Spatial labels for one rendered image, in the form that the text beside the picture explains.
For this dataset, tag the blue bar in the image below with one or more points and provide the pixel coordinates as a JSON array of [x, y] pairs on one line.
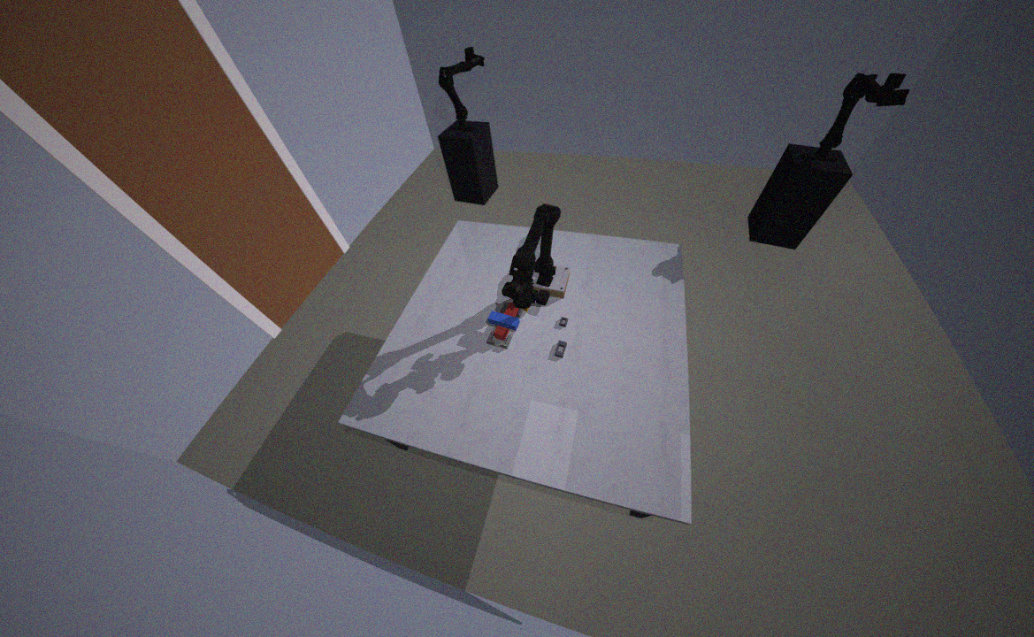
[[503, 320]]

